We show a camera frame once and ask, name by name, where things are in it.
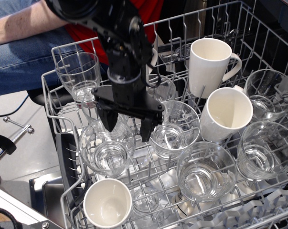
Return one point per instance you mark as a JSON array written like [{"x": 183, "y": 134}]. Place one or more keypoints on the tall white mug with handle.
[{"x": 211, "y": 62}]

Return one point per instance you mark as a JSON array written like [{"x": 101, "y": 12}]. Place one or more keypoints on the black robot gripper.
[{"x": 130, "y": 97}]

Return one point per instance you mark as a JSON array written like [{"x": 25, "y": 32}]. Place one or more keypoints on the white cup front left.
[{"x": 107, "y": 203}]

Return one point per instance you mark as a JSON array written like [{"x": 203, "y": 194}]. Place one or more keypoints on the small clear glass front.
[{"x": 145, "y": 201}]

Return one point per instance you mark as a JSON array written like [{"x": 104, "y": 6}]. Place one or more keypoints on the person forearm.
[{"x": 32, "y": 20}]

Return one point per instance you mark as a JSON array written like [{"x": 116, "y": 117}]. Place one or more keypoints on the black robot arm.
[{"x": 122, "y": 36}]

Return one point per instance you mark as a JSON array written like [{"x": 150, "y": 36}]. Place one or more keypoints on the white mug behind gripper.
[{"x": 152, "y": 62}]

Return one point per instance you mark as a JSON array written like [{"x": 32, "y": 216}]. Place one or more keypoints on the grey wire dishwasher rack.
[{"x": 250, "y": 205}]

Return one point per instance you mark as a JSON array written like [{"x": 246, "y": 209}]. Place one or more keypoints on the tilted white mug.
[{"x": 226, "y": 111}]

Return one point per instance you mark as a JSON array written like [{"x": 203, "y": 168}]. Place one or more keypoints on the clear glass cup second row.
[{"x": 90, "y": 101}]

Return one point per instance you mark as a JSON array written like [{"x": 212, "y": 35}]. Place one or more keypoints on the blue jeans leg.
[{"x": 22, "y": 62}]

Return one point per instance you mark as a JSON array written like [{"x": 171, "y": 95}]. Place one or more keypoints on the clear glass cup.
[
  {"x": 206, "y": 172},
  {"x": 161, "y": 87},
  {"x": 180, "y": 128},
  {"x": 262, "y": 152},
  {"x": 268, "y": 92},
  {"x": 104, "y": 152},
  {"x": 79, "y": 73}
]

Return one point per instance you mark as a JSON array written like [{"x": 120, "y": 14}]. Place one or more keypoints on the red shirt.
[{"x": 149, "y": 11}]

